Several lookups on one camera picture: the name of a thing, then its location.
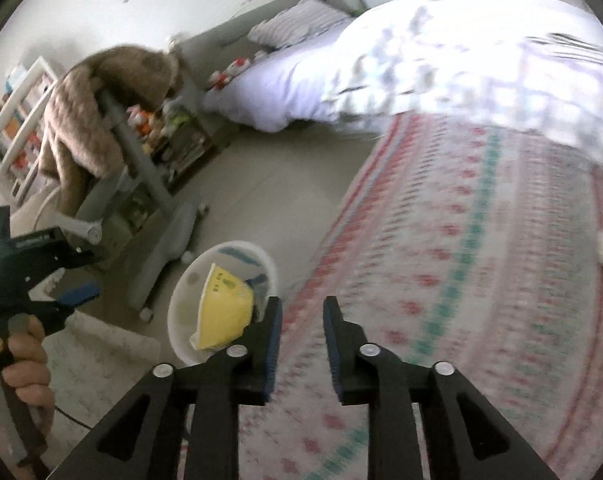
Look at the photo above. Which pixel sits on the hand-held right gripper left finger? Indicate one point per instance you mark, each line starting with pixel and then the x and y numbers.
pixel 275 350

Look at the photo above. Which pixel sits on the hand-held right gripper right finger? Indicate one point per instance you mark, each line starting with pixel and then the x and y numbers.
pixel 334 355

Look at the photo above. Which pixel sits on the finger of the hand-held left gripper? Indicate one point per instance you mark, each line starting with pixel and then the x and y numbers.
pixel 83 259
pixel 78 294

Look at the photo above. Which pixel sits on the yellow plastic bag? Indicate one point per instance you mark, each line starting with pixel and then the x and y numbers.
pixel 226 310

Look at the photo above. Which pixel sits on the white plastic bin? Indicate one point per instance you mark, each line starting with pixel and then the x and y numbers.
pixel 181 310

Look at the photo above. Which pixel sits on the person's left hand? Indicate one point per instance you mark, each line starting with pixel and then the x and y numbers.
pixel 28 360

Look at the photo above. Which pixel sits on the grey chair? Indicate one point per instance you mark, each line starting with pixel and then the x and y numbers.
pixel 166 240

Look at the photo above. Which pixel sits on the white speckled rug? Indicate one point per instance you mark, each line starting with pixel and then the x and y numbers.
pixel 106 375

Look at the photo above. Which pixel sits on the white bookshelf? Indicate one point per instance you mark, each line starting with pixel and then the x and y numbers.
pixel 21 130

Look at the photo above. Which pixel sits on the brown fuzzy blanket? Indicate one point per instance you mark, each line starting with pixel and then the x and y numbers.
pixel 91 110

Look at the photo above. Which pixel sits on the red white plush toy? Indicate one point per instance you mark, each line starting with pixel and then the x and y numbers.
pixel 229 72

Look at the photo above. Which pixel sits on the bed with lilac sheet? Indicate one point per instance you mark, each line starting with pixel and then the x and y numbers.
pixel 281 85

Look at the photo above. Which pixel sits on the checked quilt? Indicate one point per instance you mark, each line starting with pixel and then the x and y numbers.
pixel 456 60

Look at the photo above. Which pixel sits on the checked pillow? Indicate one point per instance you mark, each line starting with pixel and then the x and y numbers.
pixel 301 25

